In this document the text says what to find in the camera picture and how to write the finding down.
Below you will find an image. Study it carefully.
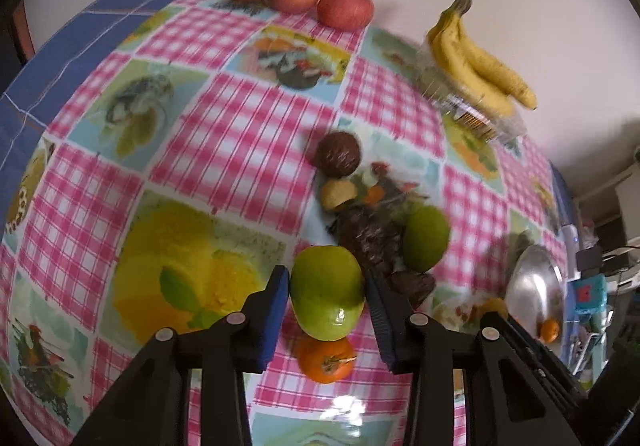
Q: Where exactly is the orange tangerine in bowl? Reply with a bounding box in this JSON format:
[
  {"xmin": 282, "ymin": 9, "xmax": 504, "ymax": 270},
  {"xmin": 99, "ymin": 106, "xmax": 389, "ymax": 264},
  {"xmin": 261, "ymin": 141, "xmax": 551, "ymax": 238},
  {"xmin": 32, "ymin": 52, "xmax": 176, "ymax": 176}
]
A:
[{"xmin": 538, "ymin": 318, "xmax": 561, "ymax": 344}]

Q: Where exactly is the teal toy box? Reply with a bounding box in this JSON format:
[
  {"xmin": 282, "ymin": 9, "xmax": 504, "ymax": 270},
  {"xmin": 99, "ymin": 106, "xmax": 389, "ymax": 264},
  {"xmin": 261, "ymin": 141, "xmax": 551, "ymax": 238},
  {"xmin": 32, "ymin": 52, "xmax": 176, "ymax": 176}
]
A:
[{"xmin": 570, "ymin": 273, "xmax": 608, "ymax": 316}]

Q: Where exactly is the yellow banana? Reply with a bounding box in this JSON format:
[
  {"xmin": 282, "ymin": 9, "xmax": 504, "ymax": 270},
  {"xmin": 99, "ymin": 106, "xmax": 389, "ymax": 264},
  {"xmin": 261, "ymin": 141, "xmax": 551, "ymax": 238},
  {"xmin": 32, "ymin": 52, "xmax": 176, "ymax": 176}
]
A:
[
  {"xmin": 458, "ymin": 20, "xmax": 538, "ymax": 110},
  {"xmin": 426, "ymin": 6, "xmax": 515, "ymax": 117}
]

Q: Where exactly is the green apple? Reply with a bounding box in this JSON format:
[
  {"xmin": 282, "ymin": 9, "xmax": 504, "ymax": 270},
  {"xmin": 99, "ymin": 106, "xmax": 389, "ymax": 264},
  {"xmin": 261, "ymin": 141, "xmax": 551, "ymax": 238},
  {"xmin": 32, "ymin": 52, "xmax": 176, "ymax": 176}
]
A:
[
  {"xmin": 290, "ymin": 245, "xmax": 364, "ymax": 342},
  {"xmin": 401, "ymin": 205, "xmax": 450, "ymax": 273}
]

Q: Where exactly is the lower yellow banana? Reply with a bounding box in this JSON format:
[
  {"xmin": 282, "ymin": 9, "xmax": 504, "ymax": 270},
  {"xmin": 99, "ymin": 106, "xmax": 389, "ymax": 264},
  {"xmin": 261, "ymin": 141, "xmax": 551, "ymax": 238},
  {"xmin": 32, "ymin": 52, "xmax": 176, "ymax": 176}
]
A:
[{"xmin": 426, "ymin": 6, "xmax": 515, "ymax": 117}]

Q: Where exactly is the round steel bowl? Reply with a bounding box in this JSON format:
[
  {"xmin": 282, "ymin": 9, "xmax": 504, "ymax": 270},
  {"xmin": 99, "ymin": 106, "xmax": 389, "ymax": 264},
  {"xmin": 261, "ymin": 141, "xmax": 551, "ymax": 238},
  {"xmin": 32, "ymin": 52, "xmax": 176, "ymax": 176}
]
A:
[{"xmin": 503, "ymin": 244, "xmax": 565, "ymax": 352}]

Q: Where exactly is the clear plastic clamshell container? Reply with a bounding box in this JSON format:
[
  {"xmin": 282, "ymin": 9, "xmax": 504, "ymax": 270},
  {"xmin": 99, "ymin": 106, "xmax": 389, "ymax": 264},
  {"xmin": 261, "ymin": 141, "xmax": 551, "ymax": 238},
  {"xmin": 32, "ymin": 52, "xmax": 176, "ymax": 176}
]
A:
[{"xmin": 413, "ymin": 40, "xmax": 526, "ymax": 143}]

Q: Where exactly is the wooden chair frame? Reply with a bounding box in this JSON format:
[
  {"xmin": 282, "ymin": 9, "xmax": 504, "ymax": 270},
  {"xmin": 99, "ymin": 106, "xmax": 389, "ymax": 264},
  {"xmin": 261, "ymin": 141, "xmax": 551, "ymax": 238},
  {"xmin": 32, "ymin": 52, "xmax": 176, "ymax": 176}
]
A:
[{"xmin": 9, "ymin": 0, "xmax": 36, "ymax": 65}]

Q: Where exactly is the upper yellow banana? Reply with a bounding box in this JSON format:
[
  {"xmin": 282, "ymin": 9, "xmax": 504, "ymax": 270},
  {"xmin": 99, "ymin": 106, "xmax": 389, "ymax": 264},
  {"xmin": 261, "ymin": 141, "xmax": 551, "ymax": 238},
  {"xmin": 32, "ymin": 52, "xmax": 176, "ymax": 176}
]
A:
[{"xmin": 458, "ymin": 20, "xmax": 538, "ymax": 110}]

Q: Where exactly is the small yellow-brown round fruit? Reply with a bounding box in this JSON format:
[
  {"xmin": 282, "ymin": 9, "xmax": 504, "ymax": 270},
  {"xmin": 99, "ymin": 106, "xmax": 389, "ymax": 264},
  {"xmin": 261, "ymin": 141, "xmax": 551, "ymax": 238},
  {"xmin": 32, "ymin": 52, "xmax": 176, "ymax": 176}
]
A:
[{"xmin": 320, "ymin": 179, "xmax": 358, "ymax": 212}]

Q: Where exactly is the large red apple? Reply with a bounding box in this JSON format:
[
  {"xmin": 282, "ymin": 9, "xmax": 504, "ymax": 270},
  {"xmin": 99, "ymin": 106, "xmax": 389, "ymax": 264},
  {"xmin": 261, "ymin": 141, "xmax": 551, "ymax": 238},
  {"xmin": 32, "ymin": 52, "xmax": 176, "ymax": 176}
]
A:
[{"xmin": 317, "ymin": 0, "xmax": 374, "ymax": 32}]

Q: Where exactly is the fruit-pattern pink checkered tablecloth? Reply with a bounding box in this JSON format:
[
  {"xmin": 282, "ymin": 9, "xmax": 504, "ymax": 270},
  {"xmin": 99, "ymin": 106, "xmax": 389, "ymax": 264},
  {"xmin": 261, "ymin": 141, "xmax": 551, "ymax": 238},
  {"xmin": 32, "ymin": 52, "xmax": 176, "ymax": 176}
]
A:
[{"xmin": 1, "ymin": 0, "xmax": 566, "ymax": 445}]

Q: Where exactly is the orange tangerine on table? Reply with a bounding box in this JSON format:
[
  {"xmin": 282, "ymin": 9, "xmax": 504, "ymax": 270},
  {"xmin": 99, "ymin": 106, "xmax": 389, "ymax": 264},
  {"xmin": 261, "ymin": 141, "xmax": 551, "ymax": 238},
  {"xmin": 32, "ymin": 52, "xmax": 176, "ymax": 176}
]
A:
[{"xmin": 295, "ymin": 334, "xmax": 357, "ymax": 384}]

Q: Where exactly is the long dark wrinkled avocado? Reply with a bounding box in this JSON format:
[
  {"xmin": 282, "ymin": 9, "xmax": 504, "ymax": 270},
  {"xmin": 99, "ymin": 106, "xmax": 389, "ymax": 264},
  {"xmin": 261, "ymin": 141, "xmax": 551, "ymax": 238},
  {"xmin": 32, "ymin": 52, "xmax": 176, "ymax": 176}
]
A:
[{"xmin": 326, "ymin": 205, "xmax": 401, "ymax": 277}]

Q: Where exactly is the dark avocado lower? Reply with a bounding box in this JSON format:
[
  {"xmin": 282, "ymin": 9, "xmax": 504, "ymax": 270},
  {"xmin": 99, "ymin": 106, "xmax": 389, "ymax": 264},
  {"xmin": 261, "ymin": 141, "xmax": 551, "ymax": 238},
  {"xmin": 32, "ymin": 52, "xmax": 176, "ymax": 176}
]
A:
[{"xmin": 387, "ymin": 270, "xmax": 436, "ymax": 309}]

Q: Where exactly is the round dark avocado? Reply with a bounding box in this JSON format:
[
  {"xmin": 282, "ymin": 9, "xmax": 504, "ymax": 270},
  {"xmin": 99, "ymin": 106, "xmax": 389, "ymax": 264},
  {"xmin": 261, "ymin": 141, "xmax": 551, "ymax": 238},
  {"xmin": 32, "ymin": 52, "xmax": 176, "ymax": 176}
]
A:
[{"xmin": 314, "ymin": 132, "xmax": 361, "ymax": 178}]

